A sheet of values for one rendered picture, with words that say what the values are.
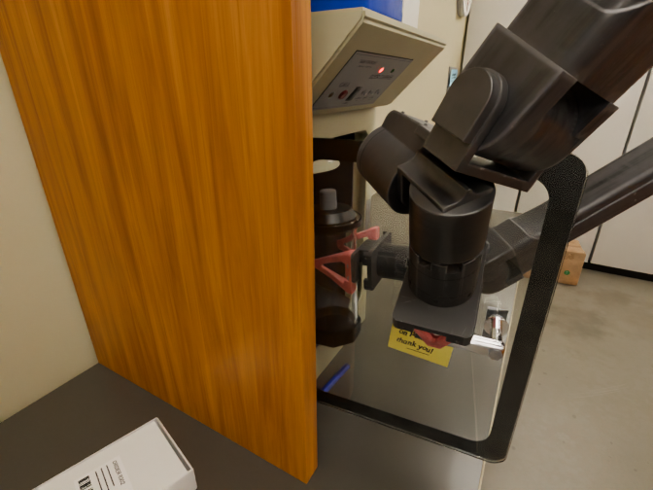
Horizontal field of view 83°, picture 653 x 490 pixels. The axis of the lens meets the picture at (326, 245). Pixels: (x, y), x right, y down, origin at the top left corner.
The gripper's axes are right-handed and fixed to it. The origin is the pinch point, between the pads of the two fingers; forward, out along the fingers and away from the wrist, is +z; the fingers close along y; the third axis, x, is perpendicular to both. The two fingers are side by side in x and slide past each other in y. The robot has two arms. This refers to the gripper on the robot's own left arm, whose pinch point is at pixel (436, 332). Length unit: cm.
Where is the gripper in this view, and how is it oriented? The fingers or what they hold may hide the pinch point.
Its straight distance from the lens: 42.1
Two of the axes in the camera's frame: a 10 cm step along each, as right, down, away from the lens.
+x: 9.1, 1.8, -3.7
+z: 1.6, 6.9, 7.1
